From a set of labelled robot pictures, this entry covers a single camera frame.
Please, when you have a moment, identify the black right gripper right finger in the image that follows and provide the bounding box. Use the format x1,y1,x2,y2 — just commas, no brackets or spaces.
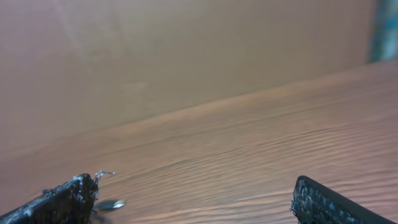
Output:
290,175,395,224

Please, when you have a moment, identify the teal object behind cardboard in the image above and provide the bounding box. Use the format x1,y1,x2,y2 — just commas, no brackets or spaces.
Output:
369,0,397,63

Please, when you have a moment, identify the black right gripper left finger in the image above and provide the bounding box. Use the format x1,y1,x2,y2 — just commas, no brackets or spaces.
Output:
1,173,99,224

